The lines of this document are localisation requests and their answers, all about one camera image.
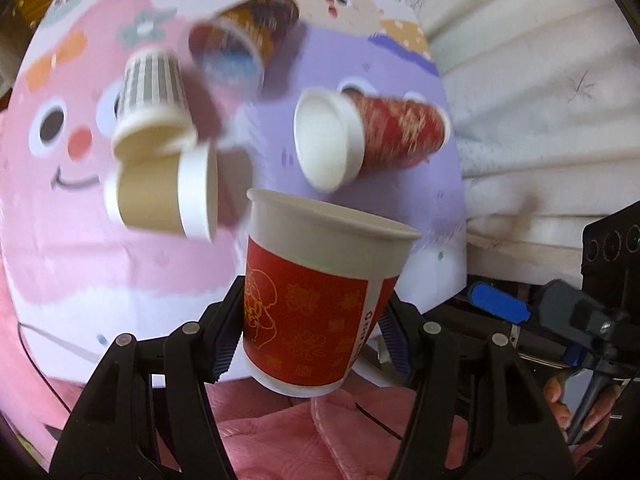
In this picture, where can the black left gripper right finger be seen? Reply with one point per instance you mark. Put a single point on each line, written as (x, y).
(478, 413)

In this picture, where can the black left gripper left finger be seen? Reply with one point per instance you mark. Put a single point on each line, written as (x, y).
(145, 414)

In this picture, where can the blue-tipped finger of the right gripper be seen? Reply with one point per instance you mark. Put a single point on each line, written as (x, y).
(498, 303)

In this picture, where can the red white paper cup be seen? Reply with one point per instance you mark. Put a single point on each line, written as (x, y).
(317, 279)

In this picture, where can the brown sleeve paper cup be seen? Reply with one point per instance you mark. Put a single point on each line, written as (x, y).
(175, 194)

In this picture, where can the red gold paper cup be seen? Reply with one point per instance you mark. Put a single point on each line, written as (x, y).
(338, 136)

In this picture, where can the grey checkered paper cup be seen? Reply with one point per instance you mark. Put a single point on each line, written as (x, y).
(152, 115)

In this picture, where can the dark patterned paper cup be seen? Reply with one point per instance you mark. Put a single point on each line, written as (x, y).
(235, 46)

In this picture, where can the person's hand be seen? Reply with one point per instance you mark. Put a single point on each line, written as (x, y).
(595, 424)

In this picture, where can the pink fluffy blanket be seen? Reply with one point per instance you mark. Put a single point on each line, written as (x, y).
(353, 433)

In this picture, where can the white bed sheet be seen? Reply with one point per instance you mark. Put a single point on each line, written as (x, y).
(544, 97)

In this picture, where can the cartoon monster play mat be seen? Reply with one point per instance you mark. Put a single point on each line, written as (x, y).
(77, 277)

